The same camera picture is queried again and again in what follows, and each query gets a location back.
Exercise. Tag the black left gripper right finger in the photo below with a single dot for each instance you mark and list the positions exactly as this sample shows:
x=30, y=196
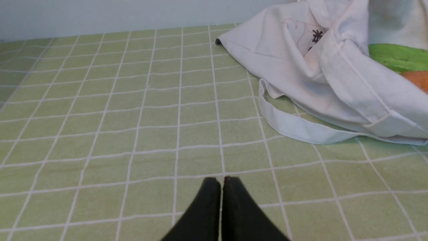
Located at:
x=242, y=219

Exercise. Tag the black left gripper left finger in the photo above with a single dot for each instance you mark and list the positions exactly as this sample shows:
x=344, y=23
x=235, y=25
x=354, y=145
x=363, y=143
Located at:
x=200, y=221

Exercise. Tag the white cloth tote bag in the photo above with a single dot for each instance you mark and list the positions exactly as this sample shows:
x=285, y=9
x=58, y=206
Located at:
x=318, y=83

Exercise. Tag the brown potato in bag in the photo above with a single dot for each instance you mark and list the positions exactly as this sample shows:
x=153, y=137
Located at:
x=418, y=78

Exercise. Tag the green checkered tablecloth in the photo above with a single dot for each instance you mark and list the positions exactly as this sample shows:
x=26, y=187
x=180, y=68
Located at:
x=107, y=137

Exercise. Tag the green cucumber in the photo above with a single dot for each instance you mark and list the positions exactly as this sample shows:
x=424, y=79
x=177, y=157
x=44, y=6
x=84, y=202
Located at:
x=399, y=58

